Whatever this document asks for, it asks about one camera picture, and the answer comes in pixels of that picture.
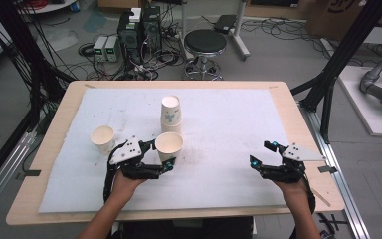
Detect tangle of black floor cables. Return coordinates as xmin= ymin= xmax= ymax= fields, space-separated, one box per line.
xmin=77 ymin=39 xmax=187 ymax=82

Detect black metal frame with cables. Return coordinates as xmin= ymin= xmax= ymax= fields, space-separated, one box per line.
xmin=0 ymin=0 xmax=78 ymax=134

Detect brown cardboard box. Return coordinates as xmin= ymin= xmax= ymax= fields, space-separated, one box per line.
xmin=305 ymin=0 xmax=382 ymax=42

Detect person's right hand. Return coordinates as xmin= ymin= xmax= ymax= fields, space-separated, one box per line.
xmin=273 ymin=179 xmax=310 ymax=216

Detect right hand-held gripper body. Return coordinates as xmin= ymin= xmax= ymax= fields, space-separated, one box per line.
xmin=258 ymin=141 xmax=326 ymax=184

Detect thin wooden stick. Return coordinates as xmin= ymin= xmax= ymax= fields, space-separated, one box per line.
xmin=311 ymin=187 xmax=332 ymax=208

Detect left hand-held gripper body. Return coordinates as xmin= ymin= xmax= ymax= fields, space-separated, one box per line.
xmin=107 ymin=134 xmax=164 ymax=181

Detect white round table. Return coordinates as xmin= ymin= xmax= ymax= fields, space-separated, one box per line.
xmin=15 ymin=0 xmax=78 ymax=15

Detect grey power supply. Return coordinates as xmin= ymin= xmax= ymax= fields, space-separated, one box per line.
xmin=104 ymin=35 xmax=120 ymax=64
xmin=92 ymin=35 xmax=109 ymax=64

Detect long black floor cables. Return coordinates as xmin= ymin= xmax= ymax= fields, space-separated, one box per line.
xmin=241 ymin=16 xmax=374 ymax=68

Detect white foam mat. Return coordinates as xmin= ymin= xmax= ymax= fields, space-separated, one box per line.
xmin=38 ymin=87 xmax=293 ymax=214

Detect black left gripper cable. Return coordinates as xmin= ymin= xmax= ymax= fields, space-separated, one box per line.
xmin=102 ymin=140 xmax=129 ymax=204

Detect white stand leg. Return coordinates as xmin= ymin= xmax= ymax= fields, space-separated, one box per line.
xmin=232 ymin=0 xmax=252 ymax=62

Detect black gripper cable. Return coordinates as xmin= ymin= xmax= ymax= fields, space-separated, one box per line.
xmin=102 ymin=140 xmax=129 ymax=204
xmin=299 ymin=178 xmax=317 ymax=216

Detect white platform board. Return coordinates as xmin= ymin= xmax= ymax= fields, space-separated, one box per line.
xmin=336 ymin=65 xmax=382 ymax=138

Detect black tape piece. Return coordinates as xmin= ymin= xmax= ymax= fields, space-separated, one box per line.
xmin=317 ymin=164 xmax=339 ymax=174
xmin=15 ymin=169 xmax=43 ymax=182

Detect aluminium rail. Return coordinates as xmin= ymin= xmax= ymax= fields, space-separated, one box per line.
xmin=0 ymin=129 xmax=38 ymax=223
xmin=297 ymin=102 xmax=373 ymax=239

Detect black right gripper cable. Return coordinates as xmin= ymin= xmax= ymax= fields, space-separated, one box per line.
xmin=299 ymin=178 xmax=317 ymax=216

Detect person's dark clothing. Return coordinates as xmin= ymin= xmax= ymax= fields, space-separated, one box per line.
xmin=118 ymin=216 xmax=255 ymax=239

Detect white paper cup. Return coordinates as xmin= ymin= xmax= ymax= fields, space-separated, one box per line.
xmin=90 ymin=124 xmax=116 ymax=155
xmin=154 ymin=131 xmax=185 ymax=163
xmin=160 ymin=95 xmax=184 ymax=126
xmin=159 ymin=119 xmax=184 ymax=136

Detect person's left hand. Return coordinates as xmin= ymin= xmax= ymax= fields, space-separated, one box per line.
xmin=111 ymin=169 xmax=147 ymax=204

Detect flat black device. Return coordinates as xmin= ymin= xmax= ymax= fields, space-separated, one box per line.
xmin=212 ymin=14 xmax=239 ymax=36

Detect black round stool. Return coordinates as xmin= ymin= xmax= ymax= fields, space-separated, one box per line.
xmin=182 ymin=29 xmax=229 ymax=82

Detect black computer tower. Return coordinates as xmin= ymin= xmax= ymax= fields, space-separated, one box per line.
xmin=141 ymin=5 xmax=163 ymax=52
xmin=116 ymin=11 xmax=144 ymax=66

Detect small white box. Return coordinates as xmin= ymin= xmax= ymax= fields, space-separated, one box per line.
xmin=128 ymin=7 xmax=143 ymax=24

